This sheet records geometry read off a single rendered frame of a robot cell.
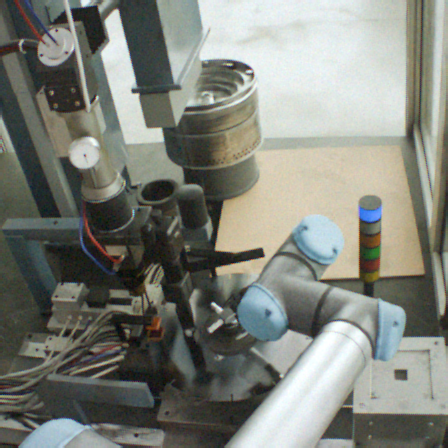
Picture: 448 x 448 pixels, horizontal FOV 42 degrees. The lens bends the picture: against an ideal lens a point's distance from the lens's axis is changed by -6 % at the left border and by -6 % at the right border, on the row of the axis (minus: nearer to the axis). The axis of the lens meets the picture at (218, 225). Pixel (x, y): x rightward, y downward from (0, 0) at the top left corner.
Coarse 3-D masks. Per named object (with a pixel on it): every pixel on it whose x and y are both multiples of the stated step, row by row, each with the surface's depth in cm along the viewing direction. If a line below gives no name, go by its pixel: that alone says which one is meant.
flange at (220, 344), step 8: (216, 312) 122; (208, 320) 121; (216, 320) 120; (224, 328) 116; (232, 328) 116; (208, 336) 117; (216, 336) 117; (224, 336) 116; (232, 336) 116; (208, 344) 116; (216, 344) 115; (224, 344) 115; (232, 344) 115; (240, 344) 114; (248, 344) 114; (224, 352) 114; (232, 352) 114
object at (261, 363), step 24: (216, 288) 128; (240, 288) 127; (168, 312) 125; (168, 336) 120; (192, 336) 119; (288, 336) 115; (168, 360) 115; (192, 360) 114; (216, 360) 114; (240, 360) 113; (264, 360) 112; (288, 360) 111; (192, 384) 110; (216, 384) 109; (240, 384) 108; (264, 384) 108
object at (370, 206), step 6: (360, 198) 111; (366, 198) 111; (372, 198) 110; (378, 198) 110; (360, 204) 110; (366, 204) 109; (372, 204) 109; (378, 204) 109; (360, 210) 110; (366, 210) 108; (372, 210) 108; (378, 210) 109; (360, 216) 111; (366, 216) 109; (372, 216) 109; (378, 216) 109; (366, 222) 110; (372, 222) 110
